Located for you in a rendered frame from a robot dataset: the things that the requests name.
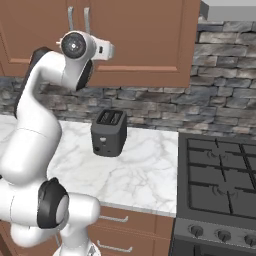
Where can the dark grey toaster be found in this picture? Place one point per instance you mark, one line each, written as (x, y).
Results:
(108, 136)

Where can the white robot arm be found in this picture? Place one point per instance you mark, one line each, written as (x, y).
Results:
(36, 133)

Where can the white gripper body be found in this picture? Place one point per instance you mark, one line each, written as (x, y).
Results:
(109, 50)

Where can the black stove knob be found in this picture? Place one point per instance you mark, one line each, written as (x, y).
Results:
(250, 239)
(196, 230)
(224, 235)

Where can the wide brown wall cabinet door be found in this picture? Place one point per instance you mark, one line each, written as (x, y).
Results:
(150, 33)

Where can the grey range hood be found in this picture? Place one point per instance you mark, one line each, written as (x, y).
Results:
(230, 10)

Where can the dark grey gas stove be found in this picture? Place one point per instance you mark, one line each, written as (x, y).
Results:
(213, 186)

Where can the brown drawer front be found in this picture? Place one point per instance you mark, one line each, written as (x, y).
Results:
(146, 223)
(146, 245)

